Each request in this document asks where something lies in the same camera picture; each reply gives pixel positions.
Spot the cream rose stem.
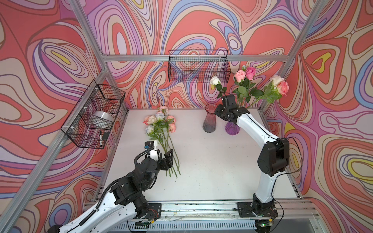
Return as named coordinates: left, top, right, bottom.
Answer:
left=256, top=75, right=285, bottom=100

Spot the red glass vase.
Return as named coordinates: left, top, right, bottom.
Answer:
left=203, top=103, right=217, bottom=133

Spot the white rose stem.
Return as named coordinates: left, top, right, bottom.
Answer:
left=209, top=75, right=227, bottom=99

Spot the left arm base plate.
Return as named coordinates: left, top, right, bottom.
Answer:
left=134, top=203, right=162, bottom=220

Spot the purple glass vase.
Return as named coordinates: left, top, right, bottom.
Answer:
left=225, top=122, right=241, bottom=136

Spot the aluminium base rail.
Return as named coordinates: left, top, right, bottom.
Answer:
left=149, top=199, right=319, bottom=221

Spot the black marker pen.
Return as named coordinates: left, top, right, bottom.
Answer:
left=99, top=131, right=103, bottom=148

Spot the left black wire basket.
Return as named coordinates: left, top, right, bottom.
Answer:
left=61, top=80, right=125, bottom=149

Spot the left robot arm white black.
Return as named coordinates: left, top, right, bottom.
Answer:
left=48, top=148, right=173, bottom=233

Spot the black wire basket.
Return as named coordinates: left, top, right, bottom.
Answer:
left=61, top=80, right=125, bottom=149
left=168, top=49, right=231, bottom=84

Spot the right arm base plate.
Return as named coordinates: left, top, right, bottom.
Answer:
left=237, top=202, right=278, bottom=218

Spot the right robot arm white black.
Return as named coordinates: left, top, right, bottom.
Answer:
left=214, top=104, right=289, bottom=216

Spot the back black wire basket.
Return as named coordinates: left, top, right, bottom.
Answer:
left=168, top=49, right=231, bottom=84

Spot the silver tape roll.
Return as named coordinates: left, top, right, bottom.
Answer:
left=91, top=111, right=114, bottom=129

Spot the pale pink flower bunch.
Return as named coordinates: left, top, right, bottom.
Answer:
left=143, top=105, right=181, bottom=178

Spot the coral pink rose stem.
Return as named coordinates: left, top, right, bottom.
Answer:
left=249, top=81, right=289, bottom=107

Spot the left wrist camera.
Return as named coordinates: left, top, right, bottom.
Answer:
left=144, top=141, right=159, bottom=161

